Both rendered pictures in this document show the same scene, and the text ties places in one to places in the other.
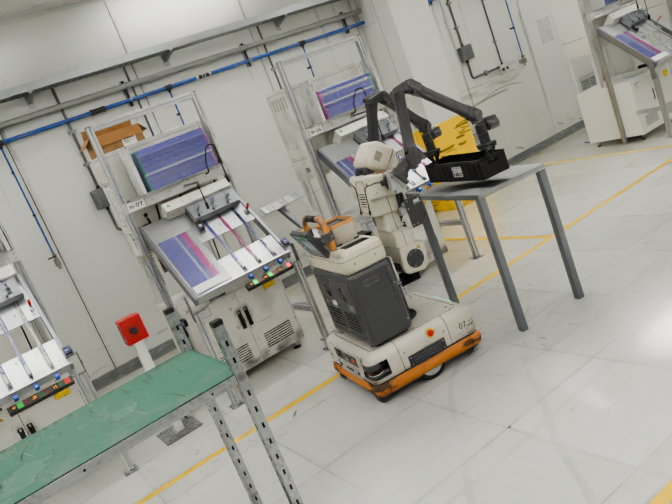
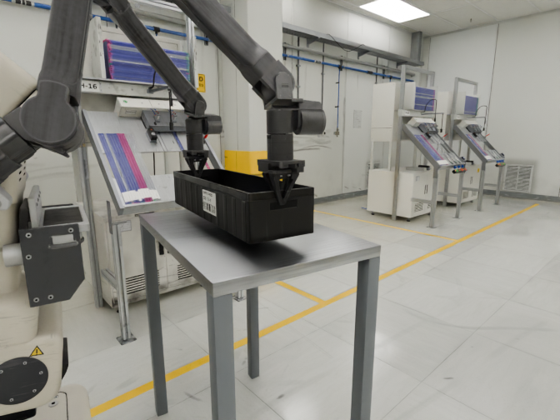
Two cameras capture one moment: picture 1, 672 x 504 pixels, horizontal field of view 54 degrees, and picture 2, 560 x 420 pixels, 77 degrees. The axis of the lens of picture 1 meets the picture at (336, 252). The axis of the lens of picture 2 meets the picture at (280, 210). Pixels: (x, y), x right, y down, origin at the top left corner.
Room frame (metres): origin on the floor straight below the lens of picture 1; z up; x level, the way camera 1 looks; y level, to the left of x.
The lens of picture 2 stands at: (2.69, -0.77, 1.07)
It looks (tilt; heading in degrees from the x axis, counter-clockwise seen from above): 12 degrees down; 347
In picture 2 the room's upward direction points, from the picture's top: straight up
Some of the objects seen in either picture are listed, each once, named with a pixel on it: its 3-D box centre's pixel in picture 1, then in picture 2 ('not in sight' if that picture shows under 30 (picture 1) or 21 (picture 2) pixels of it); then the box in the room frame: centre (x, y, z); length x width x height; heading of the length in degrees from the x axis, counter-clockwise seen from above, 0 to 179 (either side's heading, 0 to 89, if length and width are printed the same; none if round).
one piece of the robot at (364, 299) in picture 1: (359, 277); not in sight; (3.44, -0.07, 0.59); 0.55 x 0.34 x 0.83; 19
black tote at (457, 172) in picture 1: (464, 166); (231, 196); (3.71, -0.86, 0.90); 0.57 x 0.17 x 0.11; 19
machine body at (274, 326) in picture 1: (231, 323); not in sight; (4.56, 0.88, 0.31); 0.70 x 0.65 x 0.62; 119
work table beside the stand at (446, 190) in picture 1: (494, 244); (242, 346); (3.72, -0.89, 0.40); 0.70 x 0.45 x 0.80; 19
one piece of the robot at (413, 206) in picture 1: (401, 206); (47, 237); (3.57, -0.43, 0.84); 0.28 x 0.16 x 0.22; 19
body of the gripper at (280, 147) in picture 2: (484, 139); (280, 151); (3.44, -0.95, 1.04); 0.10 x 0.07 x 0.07; 19
